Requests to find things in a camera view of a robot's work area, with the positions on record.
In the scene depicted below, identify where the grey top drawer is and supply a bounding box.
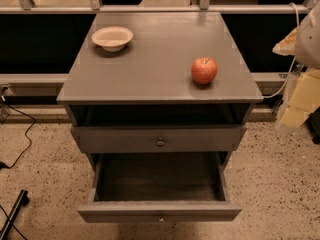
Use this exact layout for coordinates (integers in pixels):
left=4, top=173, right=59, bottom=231
left=71, top=125, right=247, bottom=153

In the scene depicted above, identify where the white paper bowl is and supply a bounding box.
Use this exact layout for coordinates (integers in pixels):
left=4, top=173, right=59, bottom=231
left=91, top=26, right=133, bottom=52

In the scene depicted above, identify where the grey wooden drawer cabinet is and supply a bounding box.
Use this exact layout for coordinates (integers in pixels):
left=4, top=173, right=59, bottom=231
left=56, top=11, right=264, bottom=172

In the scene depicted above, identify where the white cable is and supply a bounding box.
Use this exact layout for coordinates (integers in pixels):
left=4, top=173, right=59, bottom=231
left=262, top=2, right=301, bottom=100

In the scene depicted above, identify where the black metal bar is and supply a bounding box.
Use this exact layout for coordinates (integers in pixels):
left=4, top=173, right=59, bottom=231
left=0, top=190, right=29, bottom=240

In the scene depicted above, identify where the grey drawer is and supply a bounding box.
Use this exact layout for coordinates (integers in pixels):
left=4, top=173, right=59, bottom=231
left=71, top=125, right=247, bottom=153
left=78, top=152, right=241, bottom=223

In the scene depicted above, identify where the red apple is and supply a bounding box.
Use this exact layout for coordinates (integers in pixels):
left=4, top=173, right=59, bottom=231
left=191, top=57, right=218, bottom=85

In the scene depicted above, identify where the metal railing frame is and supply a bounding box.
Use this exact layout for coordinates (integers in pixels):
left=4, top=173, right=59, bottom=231
left=0, top=0, right=320, bottom=16

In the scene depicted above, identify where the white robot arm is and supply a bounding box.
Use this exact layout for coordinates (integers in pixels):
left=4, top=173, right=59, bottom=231
left=272, top=3, right=320, bottom=134

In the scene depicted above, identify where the black floor cable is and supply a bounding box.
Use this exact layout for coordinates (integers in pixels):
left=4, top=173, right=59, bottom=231
left=0, top=95, right=37, bottom=170

